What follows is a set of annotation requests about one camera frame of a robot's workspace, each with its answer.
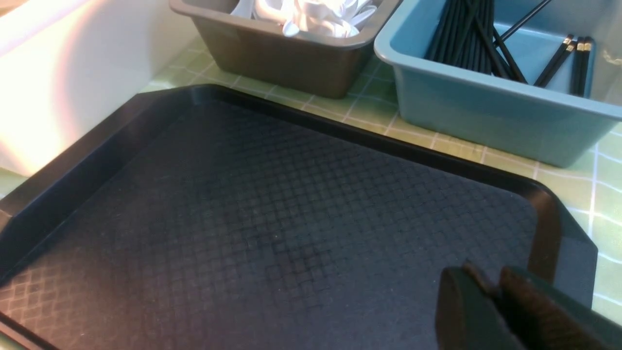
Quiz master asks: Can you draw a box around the bundle of black chopsticks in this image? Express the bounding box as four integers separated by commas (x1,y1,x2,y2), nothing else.
424,0,595,98

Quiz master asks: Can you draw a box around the large white plastic tub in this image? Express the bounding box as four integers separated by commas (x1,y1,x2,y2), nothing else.
0,0,198,176

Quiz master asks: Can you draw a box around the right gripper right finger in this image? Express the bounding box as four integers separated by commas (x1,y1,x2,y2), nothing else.
498,266,621,350

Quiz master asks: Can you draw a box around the grey plastic spoon bin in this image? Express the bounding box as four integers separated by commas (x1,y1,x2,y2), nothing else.
169,0,400,98

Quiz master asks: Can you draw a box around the black plastic serving tray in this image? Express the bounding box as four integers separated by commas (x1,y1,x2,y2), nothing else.
1,85,597,350

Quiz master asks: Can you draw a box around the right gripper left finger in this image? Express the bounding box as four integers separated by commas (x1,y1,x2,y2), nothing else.
435,262,525,350

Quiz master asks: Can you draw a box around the pile of white soup spoons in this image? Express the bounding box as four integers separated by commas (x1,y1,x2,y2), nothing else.
231,0,377,38

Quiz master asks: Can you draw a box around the blue plastic chopstick bin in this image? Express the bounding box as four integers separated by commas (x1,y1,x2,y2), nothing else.
375,0,621,168

